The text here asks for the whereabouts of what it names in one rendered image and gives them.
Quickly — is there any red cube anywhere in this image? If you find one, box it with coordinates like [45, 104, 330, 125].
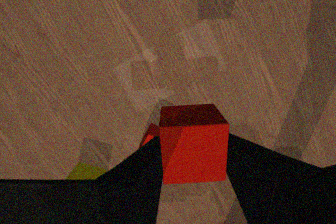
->
[138, 123, 159, 149]
[159, 104, 229, 185]

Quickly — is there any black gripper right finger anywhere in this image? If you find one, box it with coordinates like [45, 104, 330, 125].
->
[226, 133, 336, 224]

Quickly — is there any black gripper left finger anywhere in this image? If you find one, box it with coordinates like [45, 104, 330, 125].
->
[0, 136, 163, 224]

